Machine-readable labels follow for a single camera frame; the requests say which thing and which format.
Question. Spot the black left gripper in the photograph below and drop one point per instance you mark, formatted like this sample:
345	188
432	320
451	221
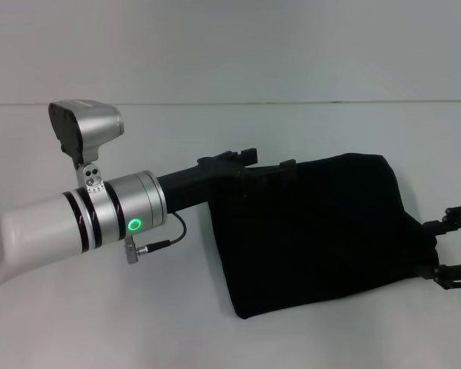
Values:
199	184

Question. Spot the black T-shirt with white lettering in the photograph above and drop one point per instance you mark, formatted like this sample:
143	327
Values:
311	230

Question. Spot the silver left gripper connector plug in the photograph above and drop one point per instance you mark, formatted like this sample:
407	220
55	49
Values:
134	251

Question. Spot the silver camera mount bracket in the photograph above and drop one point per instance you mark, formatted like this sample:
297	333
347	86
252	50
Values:
90	177

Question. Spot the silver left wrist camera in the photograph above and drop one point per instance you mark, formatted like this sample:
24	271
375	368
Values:
84	125

